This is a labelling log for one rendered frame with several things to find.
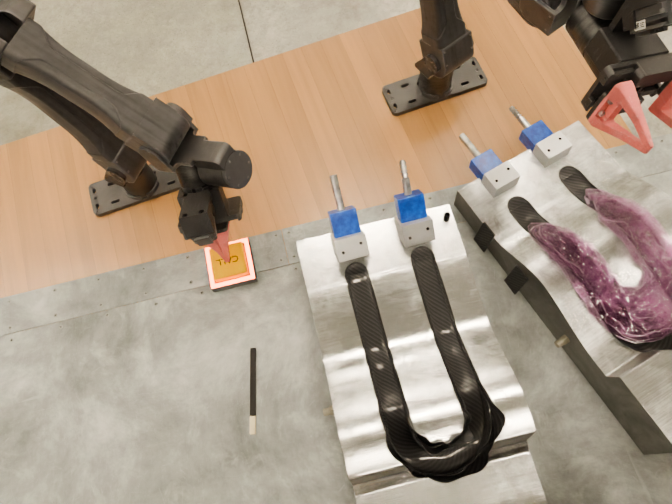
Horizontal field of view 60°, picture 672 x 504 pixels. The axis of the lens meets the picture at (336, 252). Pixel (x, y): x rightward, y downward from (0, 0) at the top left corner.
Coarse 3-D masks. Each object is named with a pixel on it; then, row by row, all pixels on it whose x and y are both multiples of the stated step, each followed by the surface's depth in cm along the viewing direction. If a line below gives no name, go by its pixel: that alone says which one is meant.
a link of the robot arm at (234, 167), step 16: (192, 128) 86; (192, 144) 85; (208, 144) 83; (224, 144) 82; (160, 160) 82; (176, 160) 85; (192, 160) 83; (208, 160) 82; (224, 160) 82; (240, 160) 84; (208, 176) 85; (224, 176) 83; (240, 176) 85
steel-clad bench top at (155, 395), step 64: (448, 192) 106; (192, 256) 104; (256, 256) 104; (0, 320) 103; (64, 320) 102; (128, 320) 101; (192, 320) 100; (256, 320) 99; (512, 320) 96; (0, 384) 98; (64, 384) 98; (128, 384) 97; (192, 384) 96; (256, 384) 95; (320, 384) 95; (576, 384) 92; (0, 448) 94; (64, 448) 94; (128, 448) 93; (192, 448) 92; (256, 448) 92; (320, 448) 91; (576, 448) 88
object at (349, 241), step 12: (336, 180) 89; (336, 192) 89; (336, 204) 90; (336, 216) 89; (348, 216) 89; (336, 228) 90; (348, 228) 90; (360, 228) 93; (336, 240) 89; (348, 240) 89; (360, 240) 89; (336, 252) 90; (348, 252) 89; (360, 252) 90
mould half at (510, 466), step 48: (384, 240) 93; (336, 288) 91; (384, 288) 91; (336, 336) 89; (432, 336) 88; (480, 336) 87; (336, 384) 85; (432, 384) 82; (384, 432) 78; (432, 432) 78; (528, 432) 77; (384, 480) 83; (432, 480) 83; (480, 480) 82; (528, 480) 82
